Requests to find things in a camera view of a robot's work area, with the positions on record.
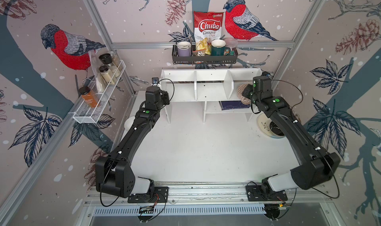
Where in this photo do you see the pink lidded clear jar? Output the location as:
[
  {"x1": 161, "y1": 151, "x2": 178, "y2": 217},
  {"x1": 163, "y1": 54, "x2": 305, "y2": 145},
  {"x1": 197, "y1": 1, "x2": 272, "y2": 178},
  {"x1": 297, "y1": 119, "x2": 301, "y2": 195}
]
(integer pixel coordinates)
[{"x1": 224, "y1": 38, "x2": 238, "y2": 55}]

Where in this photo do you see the white ceramic bowl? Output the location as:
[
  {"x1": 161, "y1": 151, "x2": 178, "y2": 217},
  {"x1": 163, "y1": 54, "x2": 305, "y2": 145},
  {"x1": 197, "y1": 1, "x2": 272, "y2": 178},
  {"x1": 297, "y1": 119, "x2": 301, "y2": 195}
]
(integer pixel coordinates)
[{"x1": 124, "y1": 116, "x2": 135, "y2": 131}]

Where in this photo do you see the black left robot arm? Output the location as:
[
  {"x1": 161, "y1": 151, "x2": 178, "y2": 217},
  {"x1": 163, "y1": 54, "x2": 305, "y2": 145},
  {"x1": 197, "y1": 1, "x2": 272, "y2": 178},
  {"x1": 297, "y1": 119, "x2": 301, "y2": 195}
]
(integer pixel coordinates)
[{"x1": 95, "y1": 86, "x2": 170, "y2": 198}]

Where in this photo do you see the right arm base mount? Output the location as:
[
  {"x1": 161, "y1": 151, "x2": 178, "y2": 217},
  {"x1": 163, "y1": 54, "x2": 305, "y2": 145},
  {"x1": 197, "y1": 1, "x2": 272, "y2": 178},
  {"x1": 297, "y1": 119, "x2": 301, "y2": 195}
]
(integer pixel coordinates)
[{"x1": 245, "y1": 183, "x2": 288, "y2": 202}]

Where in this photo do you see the orange spice jar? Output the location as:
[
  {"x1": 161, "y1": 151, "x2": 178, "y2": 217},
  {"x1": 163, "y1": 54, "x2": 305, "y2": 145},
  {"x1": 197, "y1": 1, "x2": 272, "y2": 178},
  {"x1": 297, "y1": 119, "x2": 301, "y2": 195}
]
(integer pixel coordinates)
[{"x1": 78, "y1": 86, "x2": 99, "y2": 108}]

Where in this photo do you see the black small bowl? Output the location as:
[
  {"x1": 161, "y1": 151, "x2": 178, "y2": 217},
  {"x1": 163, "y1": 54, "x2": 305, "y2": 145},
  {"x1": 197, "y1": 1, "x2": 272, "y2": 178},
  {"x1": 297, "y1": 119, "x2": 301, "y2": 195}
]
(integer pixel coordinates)
[{"x1": 269, "y1": 121, "x2": 285, "y2": 137}]

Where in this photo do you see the white floral plate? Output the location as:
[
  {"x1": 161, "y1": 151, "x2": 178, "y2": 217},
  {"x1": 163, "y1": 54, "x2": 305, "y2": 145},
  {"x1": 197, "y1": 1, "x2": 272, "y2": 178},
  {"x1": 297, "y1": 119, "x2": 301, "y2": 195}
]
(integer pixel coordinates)
[{"x1": 257, "y1": 113, "x2": 285, "y2": 138}]

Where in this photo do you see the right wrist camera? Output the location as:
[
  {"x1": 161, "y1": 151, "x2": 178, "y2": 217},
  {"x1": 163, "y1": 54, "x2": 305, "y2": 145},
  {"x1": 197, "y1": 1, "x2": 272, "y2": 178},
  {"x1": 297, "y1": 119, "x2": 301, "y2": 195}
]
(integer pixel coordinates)
[{"x1": 262, "y1": 71, "x2": 273, "y2": 79}]

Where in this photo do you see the black wall shelf tray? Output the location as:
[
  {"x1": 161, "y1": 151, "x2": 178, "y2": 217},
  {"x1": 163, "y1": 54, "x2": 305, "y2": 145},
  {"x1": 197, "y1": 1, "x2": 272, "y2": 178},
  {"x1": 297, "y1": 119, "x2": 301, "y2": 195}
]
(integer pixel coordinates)
[{"x1": 172, "y1": 45, "x2": 238, "y2": 65}]

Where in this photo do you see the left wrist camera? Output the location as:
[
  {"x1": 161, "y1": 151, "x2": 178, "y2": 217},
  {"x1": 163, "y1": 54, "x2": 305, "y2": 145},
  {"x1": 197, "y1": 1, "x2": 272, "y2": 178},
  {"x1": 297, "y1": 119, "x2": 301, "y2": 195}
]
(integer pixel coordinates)
[{"x1": 152, "y1": 77, "x2": 160, "y2": 86}]

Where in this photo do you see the white wire wall rack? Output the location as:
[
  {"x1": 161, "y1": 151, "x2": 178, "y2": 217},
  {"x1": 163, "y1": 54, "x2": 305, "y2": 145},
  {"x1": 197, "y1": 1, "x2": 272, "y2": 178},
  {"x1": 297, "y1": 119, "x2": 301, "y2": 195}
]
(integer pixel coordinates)
[{"x1": 72, "y1": 60, "x2": 126, "y2": 124}]

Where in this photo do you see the small candy packet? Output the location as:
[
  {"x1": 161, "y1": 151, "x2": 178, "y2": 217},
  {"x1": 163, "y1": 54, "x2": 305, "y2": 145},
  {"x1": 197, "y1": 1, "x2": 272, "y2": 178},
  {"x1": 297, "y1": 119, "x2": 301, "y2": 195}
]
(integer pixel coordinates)
[{"x1": 192, "y1": 49, "x2": 205, "y2": 57}]

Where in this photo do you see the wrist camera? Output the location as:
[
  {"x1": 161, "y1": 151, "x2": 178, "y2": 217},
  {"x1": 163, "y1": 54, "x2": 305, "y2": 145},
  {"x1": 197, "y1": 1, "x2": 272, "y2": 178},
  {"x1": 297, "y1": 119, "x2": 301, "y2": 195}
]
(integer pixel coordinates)
[
  {"x1": 262, "y1": 71, "x2": 273, "y2": 79},
  {"x1": 152, "y1": 77, "x2": 160, "y2": 86}
]

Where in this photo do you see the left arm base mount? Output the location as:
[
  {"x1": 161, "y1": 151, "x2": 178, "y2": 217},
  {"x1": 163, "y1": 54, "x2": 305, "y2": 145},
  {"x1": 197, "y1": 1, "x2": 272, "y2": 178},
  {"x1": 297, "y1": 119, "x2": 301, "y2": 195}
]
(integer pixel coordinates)
[{"x1": 128, "y1": 186, "x2": 169, "y2": 203}]

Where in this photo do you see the white wooden bookshelf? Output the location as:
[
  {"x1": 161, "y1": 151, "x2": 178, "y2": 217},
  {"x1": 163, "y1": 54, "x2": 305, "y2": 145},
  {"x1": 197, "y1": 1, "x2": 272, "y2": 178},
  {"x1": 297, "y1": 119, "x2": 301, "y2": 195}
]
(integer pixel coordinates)
[{"x1": 159, "y1": 68, "x2": 263, "y2": 121}]

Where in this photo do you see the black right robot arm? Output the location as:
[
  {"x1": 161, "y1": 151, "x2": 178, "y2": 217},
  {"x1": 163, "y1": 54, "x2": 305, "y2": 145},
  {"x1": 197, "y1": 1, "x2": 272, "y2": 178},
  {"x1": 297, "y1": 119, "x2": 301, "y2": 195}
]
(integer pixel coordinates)
[{"x1": 243, "y1": 76, "x2": 340, "y2": 192}]

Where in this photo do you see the purple mug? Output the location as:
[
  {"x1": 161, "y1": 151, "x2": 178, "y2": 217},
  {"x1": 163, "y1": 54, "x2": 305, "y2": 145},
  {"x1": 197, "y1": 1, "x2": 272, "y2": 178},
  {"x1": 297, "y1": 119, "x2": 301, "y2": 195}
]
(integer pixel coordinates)
[{"x1": 176, "y1": 41, "x2": 192, "y2": 57}]

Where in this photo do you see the red Chuba chips bag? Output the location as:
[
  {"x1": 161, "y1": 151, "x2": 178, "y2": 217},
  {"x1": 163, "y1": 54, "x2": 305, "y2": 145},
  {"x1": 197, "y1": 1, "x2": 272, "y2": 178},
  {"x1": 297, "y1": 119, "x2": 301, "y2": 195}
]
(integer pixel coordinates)
[{"x1": 193, "y1": 11, "x2": 224, "y2": 55}]

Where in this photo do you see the black lid spice jar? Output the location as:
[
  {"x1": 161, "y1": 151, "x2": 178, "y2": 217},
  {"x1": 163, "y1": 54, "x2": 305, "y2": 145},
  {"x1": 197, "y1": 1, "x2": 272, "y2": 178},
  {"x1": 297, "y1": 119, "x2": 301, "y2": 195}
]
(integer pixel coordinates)
[
  {"x1": 99, "y1": 65, "x2": 116, "y2": 85},
  {"x1": 99, "y1": 53, "x2": 121, "y2": 78}
]

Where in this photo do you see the green mug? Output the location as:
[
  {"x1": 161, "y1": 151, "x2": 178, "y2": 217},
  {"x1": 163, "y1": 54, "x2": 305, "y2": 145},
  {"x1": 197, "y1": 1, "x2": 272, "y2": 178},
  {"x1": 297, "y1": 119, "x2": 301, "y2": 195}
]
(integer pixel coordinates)
[{"x1": 211, "y1": 39, "x2": 231, "y2": 56}]

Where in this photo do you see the dark blue book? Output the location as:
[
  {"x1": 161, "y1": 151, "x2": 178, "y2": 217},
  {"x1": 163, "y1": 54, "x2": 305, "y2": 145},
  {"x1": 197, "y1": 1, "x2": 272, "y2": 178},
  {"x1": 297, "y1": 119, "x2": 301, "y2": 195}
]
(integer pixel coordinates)
[{"x1": 219, "y1": 101, "x2": 250, "y2": 111}]

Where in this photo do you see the clear plastic bag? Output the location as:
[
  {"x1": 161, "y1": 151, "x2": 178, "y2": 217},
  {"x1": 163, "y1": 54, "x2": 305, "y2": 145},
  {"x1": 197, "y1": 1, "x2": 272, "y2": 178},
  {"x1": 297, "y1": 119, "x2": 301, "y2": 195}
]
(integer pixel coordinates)
[{"x1": 88, "y1": 50, "x2": 107, "y2": 94}]

